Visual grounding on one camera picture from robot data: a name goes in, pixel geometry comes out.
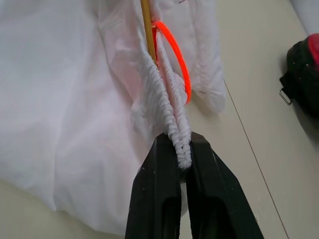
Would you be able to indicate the red and black paddle case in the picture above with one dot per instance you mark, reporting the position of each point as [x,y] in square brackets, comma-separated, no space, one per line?
[304,74]

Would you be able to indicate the white cloth garment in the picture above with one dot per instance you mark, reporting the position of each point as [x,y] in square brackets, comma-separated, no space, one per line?
[62,99]

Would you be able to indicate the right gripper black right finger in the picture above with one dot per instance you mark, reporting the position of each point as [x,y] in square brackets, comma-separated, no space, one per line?
[219,199]

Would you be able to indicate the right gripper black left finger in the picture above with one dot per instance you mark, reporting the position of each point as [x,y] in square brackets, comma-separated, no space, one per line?
[154,189]

